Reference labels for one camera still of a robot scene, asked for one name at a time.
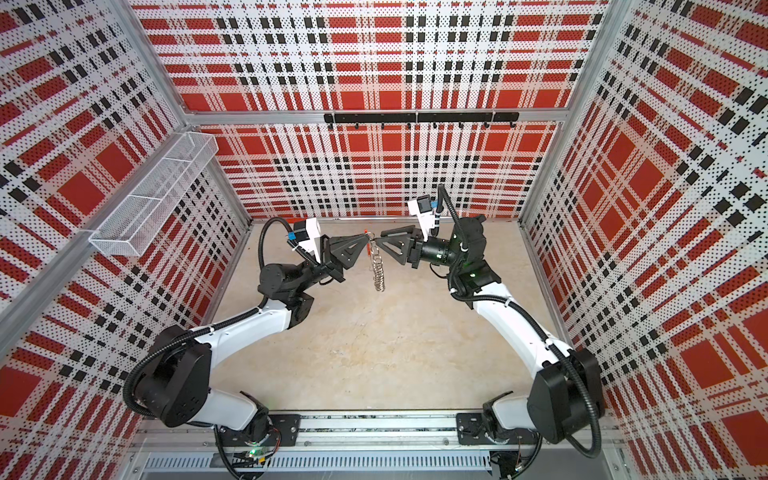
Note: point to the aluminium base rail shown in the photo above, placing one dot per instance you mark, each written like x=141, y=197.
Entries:
x=338, y=444

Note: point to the white wire mesh basket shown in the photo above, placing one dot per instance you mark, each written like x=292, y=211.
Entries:
x=136, y=221

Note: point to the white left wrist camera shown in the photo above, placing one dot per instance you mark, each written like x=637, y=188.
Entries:
x=307, y=234

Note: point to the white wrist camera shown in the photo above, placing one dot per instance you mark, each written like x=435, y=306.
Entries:
x=424, y=209
x=307, y=234

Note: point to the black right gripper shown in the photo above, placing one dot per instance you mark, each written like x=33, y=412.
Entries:
x=413, y=250

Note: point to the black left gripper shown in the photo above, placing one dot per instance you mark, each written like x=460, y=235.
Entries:
x=337, y=254

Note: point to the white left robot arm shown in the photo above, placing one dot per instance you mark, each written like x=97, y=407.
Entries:
x=172, y=383

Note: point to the black hook rail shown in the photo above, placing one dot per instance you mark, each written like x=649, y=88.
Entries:
x=357, y=119

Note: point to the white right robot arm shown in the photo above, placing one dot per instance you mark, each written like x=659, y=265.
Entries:
x=566, y=401

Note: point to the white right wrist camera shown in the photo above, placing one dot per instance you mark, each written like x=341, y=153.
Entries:
x=424, y=209

